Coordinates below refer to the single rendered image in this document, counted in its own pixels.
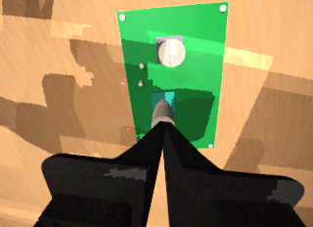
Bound green circuit board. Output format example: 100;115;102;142
116;1;229;150

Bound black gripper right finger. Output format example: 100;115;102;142
163;121;305;227

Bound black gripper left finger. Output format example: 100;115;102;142
41;121;165;227

